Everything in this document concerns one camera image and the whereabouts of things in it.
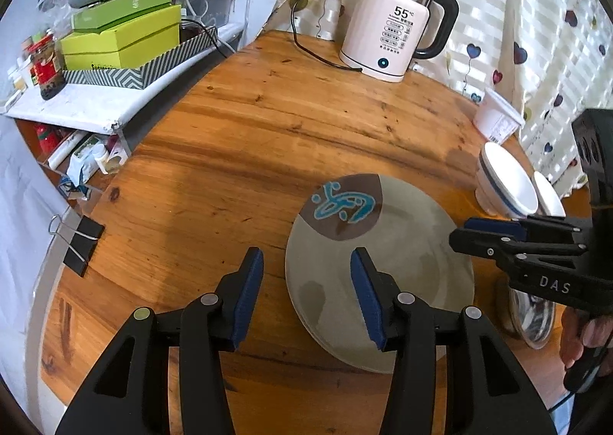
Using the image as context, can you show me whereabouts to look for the green plate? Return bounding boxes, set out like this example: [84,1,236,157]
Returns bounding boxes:
[285,173,475,374]

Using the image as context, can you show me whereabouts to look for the large white blue-striped bowl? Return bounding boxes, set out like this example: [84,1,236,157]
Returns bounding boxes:
[475,142,539,218]

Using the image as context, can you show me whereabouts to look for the chevron pattern tray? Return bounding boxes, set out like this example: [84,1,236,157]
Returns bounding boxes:
[63,26,218,90]

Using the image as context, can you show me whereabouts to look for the heart pattern curtain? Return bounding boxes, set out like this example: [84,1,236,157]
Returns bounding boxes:
[274,0,612,195]

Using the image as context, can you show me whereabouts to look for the red label jar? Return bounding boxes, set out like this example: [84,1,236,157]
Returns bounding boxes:
[29,34,67,100]

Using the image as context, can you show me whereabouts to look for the white electric kettle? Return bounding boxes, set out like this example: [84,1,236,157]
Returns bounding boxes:
[340,0,459,82]

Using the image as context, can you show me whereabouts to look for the right hand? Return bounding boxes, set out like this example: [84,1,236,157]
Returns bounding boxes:
[559,307,612,369]

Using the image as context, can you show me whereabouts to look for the dark green box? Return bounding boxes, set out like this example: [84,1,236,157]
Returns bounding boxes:
[72,0,171,33]

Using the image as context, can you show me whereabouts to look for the black binder clip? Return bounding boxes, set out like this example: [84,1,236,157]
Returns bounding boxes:
[48,215,105,277]

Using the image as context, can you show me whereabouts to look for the black kettle power cord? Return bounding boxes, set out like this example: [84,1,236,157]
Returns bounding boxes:
[288,0,364,74]

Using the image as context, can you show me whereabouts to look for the white side shelf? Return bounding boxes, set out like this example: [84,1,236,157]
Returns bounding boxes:
[5,47,229,152]

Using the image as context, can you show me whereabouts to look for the stainless steel bowl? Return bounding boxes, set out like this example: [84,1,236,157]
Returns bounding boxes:
[509,289,557,350]

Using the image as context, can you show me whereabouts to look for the white plastic tub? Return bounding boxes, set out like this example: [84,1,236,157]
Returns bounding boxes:
[473,88,526,145]

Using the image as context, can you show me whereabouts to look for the small white blue-striped bowl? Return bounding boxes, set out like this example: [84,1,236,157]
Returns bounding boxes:
[532,170,566,217]

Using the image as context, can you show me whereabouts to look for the lime green box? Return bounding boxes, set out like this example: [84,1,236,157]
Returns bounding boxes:
[60,5,181,70]

